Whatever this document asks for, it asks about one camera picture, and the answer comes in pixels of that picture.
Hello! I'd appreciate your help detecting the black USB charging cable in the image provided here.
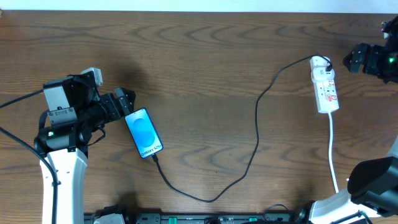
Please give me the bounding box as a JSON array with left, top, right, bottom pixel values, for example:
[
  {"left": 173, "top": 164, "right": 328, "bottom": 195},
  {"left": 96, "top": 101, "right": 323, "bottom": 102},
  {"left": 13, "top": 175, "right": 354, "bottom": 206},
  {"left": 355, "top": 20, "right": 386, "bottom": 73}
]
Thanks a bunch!
[{"left": 150, "top": 54, "right": 333, "bottom": 203}]

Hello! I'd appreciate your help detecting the blue Galaxy smartphone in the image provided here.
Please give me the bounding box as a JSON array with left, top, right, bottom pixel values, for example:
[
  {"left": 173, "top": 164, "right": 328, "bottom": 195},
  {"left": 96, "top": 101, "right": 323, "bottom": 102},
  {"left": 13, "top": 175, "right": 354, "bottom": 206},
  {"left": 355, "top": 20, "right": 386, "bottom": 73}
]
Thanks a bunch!
[{"left": 124, "top": 108, "right": 164, "bottom": 159}]

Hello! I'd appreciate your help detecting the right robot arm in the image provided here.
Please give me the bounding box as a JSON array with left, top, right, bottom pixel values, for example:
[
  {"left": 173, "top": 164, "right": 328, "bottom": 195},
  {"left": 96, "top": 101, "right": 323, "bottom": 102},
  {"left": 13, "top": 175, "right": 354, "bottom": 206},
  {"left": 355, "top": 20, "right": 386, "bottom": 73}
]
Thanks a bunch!
[{"left": 294, "top": 18, "right": 397, "bottom": 223}]

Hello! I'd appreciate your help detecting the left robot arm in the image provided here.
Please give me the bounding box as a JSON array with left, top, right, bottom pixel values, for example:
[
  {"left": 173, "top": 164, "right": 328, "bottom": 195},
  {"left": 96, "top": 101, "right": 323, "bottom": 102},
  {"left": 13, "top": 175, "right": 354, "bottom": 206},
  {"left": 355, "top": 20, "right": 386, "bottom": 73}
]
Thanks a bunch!
[{"left": 34, "top": 71, "right": 136, "bottom": 223}]

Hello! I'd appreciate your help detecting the white USB charger plug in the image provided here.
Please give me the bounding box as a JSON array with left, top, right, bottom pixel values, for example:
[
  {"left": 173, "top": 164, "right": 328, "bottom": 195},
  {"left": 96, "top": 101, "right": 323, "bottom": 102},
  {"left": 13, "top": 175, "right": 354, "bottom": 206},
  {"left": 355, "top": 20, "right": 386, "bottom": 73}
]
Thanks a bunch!
[{"left": 311, "top": 67, "right": 335, "bottom": 83}]

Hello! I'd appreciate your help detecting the white power strip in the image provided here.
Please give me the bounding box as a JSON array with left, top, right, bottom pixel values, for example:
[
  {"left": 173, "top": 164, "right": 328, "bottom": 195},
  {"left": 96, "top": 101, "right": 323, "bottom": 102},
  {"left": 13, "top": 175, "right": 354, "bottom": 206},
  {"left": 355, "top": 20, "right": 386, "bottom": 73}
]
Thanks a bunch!
[{"left": 310, "top": 56, "right": 339, "bottom": 114}]

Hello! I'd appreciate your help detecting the white power strip cord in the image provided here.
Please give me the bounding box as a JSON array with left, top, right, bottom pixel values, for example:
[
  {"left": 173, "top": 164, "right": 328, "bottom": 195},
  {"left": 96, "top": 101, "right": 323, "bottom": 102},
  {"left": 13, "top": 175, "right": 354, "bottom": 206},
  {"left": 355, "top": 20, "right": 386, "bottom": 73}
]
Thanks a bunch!
[{"left": 327, "top": 112, "right": 340, "bottom": 194}]

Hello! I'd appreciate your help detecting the black left camera cable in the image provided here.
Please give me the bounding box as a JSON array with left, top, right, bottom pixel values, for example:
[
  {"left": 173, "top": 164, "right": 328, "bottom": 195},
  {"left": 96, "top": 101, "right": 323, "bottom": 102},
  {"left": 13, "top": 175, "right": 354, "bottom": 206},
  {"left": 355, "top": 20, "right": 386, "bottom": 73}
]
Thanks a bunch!
[{"left": 0, "top": 88, "right": 60, "bottom": 224}]

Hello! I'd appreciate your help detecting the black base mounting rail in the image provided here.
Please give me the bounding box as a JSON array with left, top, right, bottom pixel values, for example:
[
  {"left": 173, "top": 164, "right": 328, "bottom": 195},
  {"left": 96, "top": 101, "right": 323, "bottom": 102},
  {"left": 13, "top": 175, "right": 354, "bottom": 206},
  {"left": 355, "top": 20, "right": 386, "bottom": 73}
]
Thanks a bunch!
[{"left": 83, "top": 212, "right": 368, "bottom": 224}]

